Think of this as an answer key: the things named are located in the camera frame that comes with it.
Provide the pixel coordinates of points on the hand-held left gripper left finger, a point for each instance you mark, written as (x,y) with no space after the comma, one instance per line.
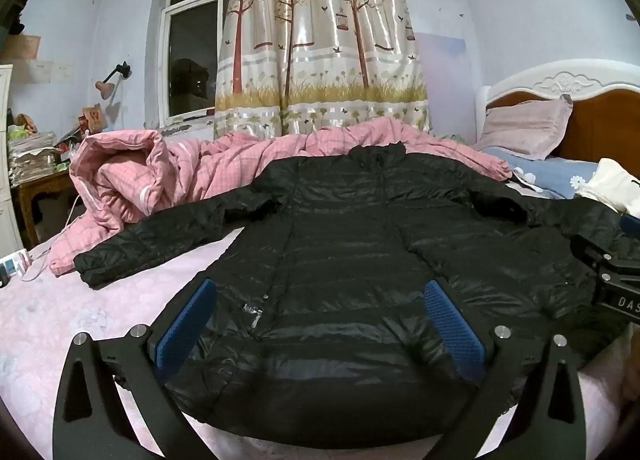
(185,325)

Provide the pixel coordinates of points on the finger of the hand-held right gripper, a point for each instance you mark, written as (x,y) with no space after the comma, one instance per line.
(615,267)
(631,224)

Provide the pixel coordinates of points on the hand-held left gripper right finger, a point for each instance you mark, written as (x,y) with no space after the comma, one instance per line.
(452,330)

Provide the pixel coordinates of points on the black puffer jacket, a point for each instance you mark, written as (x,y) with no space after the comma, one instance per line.
(340,240)

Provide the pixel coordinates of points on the white cloth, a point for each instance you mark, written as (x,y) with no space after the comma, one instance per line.
(612,185)

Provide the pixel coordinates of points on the blue floral pillow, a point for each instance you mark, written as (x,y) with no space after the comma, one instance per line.
(545,174)

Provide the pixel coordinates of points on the white and wood headboard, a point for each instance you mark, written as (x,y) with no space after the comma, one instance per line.
(600,124)

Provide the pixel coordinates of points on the pink pillow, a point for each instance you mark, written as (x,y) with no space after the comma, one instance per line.
(525,129)

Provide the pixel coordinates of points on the pink checked quilt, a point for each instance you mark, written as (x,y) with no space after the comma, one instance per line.
(200,164)

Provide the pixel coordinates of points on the white power strip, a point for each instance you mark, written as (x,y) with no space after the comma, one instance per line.
(15,265)

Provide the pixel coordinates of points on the wooden desk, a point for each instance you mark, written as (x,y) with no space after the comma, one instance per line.
(45,185)

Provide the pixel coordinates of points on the stack of papers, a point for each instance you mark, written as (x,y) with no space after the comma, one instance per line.
(30,157)

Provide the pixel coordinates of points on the white cabinet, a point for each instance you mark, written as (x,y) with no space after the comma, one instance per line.
(6,164)

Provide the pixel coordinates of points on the pink desk lamp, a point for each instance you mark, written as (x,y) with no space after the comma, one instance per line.
(106,88)

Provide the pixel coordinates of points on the tree print curtain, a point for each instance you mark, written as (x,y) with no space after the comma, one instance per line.
(320,39)

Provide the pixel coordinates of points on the brown cardboard sheet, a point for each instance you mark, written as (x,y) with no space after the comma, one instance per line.
(22,47)

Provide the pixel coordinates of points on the white frame window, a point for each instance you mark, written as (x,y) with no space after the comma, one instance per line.
(192,39)

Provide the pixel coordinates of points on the paper sheets on wall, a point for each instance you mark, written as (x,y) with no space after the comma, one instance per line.
(47,72)

